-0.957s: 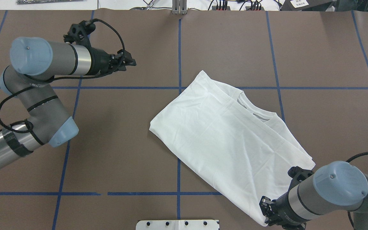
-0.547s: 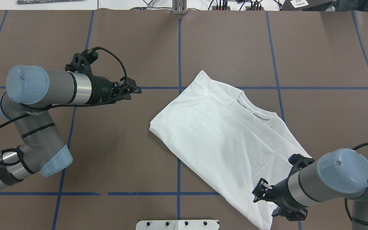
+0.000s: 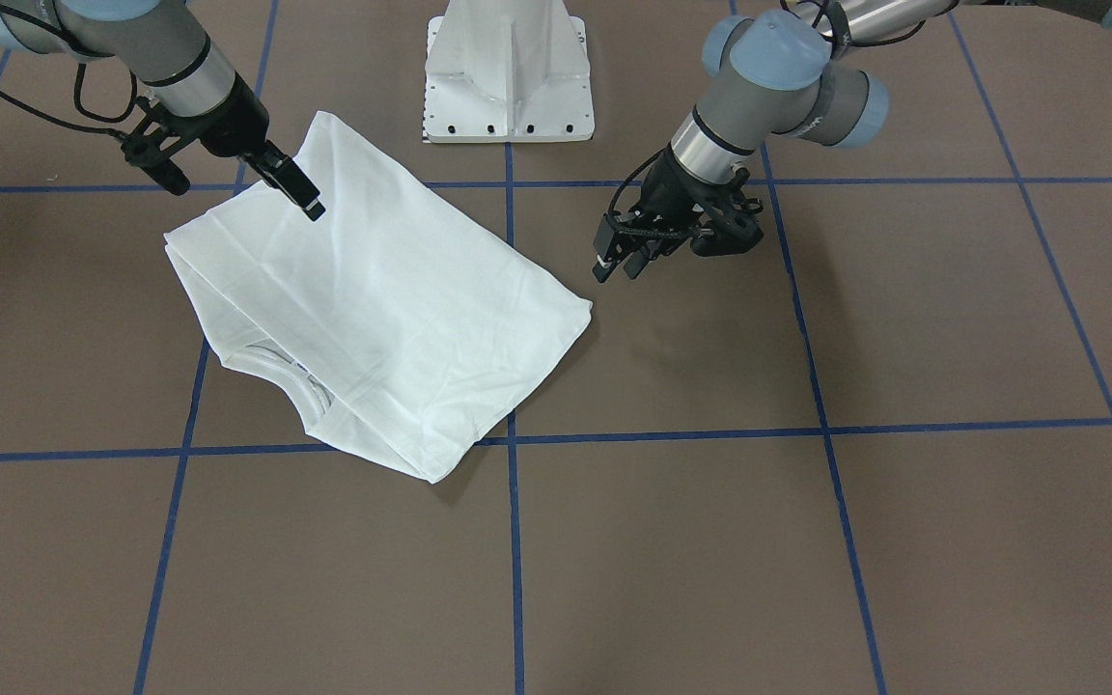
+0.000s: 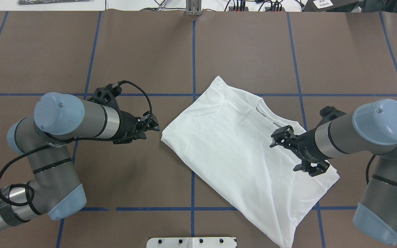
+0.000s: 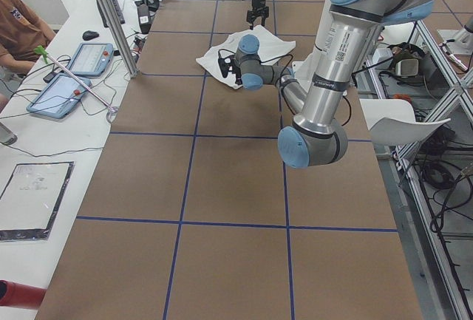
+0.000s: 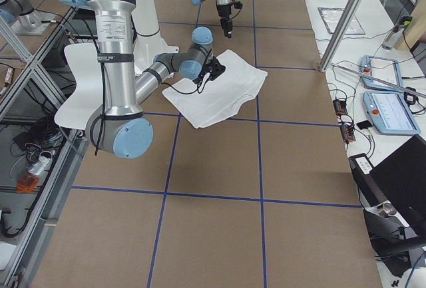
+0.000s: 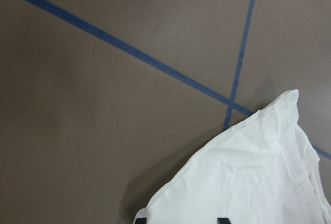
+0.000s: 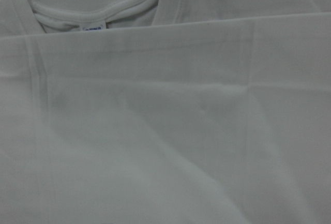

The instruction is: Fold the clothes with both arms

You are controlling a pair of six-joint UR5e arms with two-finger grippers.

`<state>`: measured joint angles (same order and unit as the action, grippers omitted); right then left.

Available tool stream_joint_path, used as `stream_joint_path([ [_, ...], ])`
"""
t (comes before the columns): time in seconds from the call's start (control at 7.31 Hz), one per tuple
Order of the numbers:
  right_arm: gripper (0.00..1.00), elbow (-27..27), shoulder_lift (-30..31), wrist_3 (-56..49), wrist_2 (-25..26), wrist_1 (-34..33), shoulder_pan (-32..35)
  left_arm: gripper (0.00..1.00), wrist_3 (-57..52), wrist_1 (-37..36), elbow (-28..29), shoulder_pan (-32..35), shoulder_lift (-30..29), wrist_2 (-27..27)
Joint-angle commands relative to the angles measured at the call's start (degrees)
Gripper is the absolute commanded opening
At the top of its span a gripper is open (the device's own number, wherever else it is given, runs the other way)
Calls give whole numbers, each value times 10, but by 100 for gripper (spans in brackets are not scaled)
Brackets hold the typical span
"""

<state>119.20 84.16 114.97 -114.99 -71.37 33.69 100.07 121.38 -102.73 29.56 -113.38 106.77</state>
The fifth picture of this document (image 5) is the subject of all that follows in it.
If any black computer mouse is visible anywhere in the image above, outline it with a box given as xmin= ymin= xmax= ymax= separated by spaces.
xmin=82 ymin=30 xmax=100 ymax=41

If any person in brown shirt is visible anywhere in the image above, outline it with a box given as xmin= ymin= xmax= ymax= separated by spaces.
xmin=0 ymin=0 xmax=57 ymax=112

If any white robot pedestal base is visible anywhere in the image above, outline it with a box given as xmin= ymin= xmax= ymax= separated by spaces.
xmin=291 ymin=50 xmax=348 ymax=98

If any blue teach pendant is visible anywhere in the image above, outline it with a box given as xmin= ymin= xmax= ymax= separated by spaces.
xmin=27 ymin=73 xmax=92 ymax=119
xmin=67 ymin=42 xmax=114 ymax=78

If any pink stick green clip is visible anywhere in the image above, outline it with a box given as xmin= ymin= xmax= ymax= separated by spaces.
xmin=33 ymin=46 xmax=119 ymax=123

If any aluminium frame post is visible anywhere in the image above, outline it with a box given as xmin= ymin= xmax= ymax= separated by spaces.
xmin=98 ymin=0 xmax=138 ymax=78

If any lower blue teach pendant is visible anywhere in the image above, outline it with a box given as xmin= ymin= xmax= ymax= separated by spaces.
xmin=27 ymin=73 xmax=92 ymax=119

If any upper blue teach pendant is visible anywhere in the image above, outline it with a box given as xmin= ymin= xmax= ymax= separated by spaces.
xmin=67 ymin=42 xmax=114 ymax=78

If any white long-sleeve printed shirt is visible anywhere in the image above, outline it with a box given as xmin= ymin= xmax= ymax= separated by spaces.
xmin=195 ymin=24 xmax=297 ymax=90

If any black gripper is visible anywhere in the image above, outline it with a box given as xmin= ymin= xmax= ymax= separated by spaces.
xmin=246 ymin=0 xmax=269 ymax=30
xmin=231 ymin=59 xmax=242 ymax=86

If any black keyboard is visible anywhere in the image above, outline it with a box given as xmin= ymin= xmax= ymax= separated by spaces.
xmin=96 ymin=0 xmax=126 ymax=28

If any white plastic chair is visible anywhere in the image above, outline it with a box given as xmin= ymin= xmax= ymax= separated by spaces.
xmin=360 ymin=98 xmax=451 ymax=146

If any red cylinder object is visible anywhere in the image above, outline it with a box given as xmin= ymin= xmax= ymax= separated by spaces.
xmin=1 ymin=280 xmax=47 ymax=310

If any black power adapter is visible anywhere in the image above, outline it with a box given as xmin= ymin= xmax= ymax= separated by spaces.
xmin=137 ymin=4 xmax=152 ymax=34

